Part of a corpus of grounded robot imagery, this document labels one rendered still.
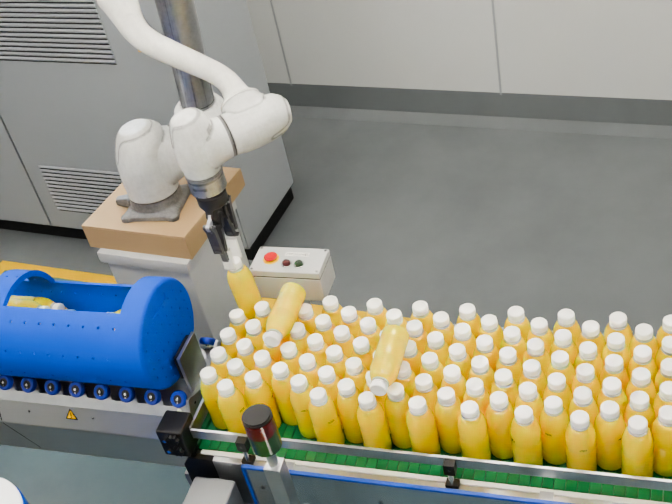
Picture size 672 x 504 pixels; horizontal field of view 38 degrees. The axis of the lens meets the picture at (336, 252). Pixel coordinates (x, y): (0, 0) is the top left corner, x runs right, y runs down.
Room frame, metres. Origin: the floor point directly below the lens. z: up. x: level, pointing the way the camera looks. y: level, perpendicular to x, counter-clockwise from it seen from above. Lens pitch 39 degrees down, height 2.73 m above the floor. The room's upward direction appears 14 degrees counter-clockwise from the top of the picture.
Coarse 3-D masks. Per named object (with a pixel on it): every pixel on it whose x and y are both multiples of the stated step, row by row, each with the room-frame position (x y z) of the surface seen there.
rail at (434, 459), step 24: (192, 432) 1.64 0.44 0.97; (216, 432) 1.61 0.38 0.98; (360, 456) 1.46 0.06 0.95; (384, 456) 1.44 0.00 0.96; (408, 456) 1.41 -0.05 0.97; (432, 456) 1.39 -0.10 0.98; (576, 480) 1.26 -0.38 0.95; (600, 480) 1.24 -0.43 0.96; (624, 480) 1.22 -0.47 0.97; (648, 480) 1.20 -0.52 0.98
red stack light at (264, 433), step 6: (270, 420) 1.36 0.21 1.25; (264, 426) 1.35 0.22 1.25; (270, 426) 1.36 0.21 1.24; (276, 426) 1.37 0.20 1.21; (246, 432) 1.36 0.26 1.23; (252, 432) 1.35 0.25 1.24; (258, 432) 1.35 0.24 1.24; (264, 432) 1.35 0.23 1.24; (270, 432) 1.35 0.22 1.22; (252, 438) 1.35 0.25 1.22; (258, 438) 1.35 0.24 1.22; (264, 438) 1.35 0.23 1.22
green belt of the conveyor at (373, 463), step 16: (208, 416) 1.75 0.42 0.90; (288, 432) 1.63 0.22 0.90; (208, 448) 1.64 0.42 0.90; (224, 448) 1.63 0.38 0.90; (400, 448) 1.50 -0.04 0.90; (336, 464) 1.50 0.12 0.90; (352, 464) 1.49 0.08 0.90; (368, 464) 1.48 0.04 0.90; (384, 464) 1.47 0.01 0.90; (400, 464) 1.45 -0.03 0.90; (416, 464) 1.44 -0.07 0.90; (544, 464) 1.36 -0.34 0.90; (480, 480) 1.36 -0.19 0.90; (496, 480) 1.35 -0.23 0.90; (512, 480) 1.34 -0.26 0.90; (528, 480) 1.33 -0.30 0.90; (544, 480) 1.32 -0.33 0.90; (560, 480) 1.31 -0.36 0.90; (624, 496) 1.23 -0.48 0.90; (640, 496) 1.22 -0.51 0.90; (656, 496) 1.21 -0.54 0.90
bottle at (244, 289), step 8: (232, 272) 1.95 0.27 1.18; (240, 272) 1.95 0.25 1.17; (248, 272) 1.96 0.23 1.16; (232, 280) 1.94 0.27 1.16; (240, 280) 1.94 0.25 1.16; (248, 280) 1.94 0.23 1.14; (232, 288) 1.94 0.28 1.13; (240, 288) 1.93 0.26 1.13; (248, 288) 1.94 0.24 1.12; (256, 288) 1.95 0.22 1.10; (240, 296) 1.93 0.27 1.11; (248, 296) 1.93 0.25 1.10; (256, 296) 1.94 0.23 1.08; (240, 304) 1.94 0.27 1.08; (248, 304) 1.93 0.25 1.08; (248, 312) 1.93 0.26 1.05
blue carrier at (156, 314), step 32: (0, 288) 2.04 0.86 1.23; (32, 288) 2.20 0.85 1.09; (64, 288) 2.15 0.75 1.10; (96, 288) 2.11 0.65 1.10; (128, 288) 2.07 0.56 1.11; (160, 288) 1.91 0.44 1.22; (0, 320) 1.95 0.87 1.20; (32, 320) 1.92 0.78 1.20; (64, 320) 1.88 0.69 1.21; (96, 320) 1.85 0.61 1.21; (128, 320) 1.82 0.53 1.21; (160, 320) 1.86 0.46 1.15; (192, 320) 1.98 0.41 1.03; (0, 352) 1.92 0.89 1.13; (32, 352) 1.88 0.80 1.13; (64, 352) 1.84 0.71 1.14; (96, 352) 1.81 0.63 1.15; (128, 352) 1.77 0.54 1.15; (160, 352) 1.82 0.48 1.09; (128, 384) 1.79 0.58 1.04; (160, 384) 1.77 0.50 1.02
